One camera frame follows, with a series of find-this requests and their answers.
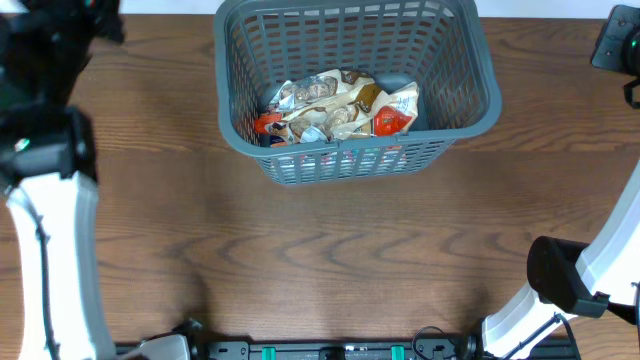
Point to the beige powder bag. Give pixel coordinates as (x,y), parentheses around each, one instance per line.
(402,102)

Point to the grey plastic basket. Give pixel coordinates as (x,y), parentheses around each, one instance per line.
(440,45)

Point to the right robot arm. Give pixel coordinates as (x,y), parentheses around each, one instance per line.
(568,279)

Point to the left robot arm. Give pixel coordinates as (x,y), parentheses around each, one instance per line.
(49,173)

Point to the brown white snack pouch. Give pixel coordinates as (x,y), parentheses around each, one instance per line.
(330,89)

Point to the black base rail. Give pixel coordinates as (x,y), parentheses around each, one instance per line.
(186,342)

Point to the orange spaghetti package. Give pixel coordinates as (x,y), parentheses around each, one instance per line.
(319,124)

